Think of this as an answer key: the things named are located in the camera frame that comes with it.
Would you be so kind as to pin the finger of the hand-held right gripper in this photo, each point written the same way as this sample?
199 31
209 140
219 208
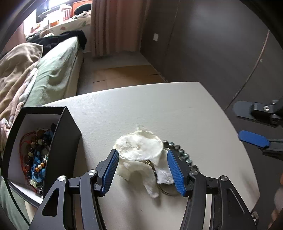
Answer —
245 109
254 138

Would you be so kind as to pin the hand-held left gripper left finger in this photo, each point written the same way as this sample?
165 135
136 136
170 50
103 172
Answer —
109 174

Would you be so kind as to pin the orange box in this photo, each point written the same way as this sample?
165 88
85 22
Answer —
83 4

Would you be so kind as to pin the white tissue paper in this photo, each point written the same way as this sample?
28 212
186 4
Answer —
139 148

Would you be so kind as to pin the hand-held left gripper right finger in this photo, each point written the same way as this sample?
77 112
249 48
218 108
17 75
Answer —
176 174

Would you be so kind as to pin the narrow pink curtain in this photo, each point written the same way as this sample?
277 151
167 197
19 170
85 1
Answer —
20 34

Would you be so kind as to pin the clear container with orange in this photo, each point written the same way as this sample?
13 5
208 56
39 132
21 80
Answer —
54 22

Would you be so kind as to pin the black jewelry box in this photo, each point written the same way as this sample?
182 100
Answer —
64 141

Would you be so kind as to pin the floral windowsill cloth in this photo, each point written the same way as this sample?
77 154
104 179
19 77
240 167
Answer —
66 24

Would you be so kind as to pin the brown cardboard sheets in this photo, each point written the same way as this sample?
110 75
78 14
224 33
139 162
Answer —
128 75

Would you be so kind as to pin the bed with green sheet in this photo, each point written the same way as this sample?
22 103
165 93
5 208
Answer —
55 66

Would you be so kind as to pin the wide pink curtain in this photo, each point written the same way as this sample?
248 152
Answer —
119 26

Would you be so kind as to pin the beige blanket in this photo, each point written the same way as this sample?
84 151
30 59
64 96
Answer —
15 66

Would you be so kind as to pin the white fleece blanket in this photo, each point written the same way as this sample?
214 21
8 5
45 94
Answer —
24 90

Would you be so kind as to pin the black clothing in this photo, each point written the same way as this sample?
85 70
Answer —
73 35

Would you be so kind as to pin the black round cushion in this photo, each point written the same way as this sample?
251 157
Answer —
81 10

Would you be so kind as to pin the white wall outlet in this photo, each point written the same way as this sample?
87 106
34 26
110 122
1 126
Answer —
156 37

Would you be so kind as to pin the red striped box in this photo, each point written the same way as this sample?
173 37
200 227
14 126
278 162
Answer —
67 14

